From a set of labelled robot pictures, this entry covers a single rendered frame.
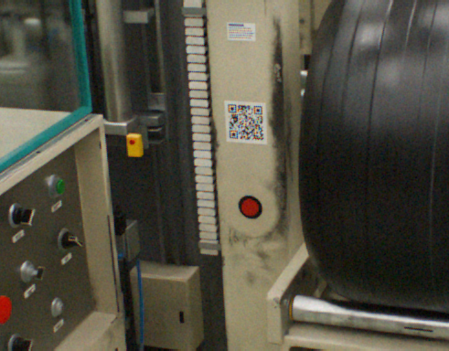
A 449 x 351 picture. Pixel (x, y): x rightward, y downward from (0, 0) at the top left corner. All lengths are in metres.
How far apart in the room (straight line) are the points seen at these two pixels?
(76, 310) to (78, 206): 0.18
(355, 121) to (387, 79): 0.08
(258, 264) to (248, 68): 0.37
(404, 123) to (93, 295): 0.67
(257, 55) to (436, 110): 0.37
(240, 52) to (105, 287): 0.48
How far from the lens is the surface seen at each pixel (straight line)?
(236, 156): 1.84
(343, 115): 1.56
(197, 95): 1.84
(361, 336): 1.84
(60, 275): 1.77
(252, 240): 1.89
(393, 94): 1.55
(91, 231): 1.83
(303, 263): 1.91
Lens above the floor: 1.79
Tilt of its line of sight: 22 degrees down
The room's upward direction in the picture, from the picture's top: 3 degrees counter-clockwise
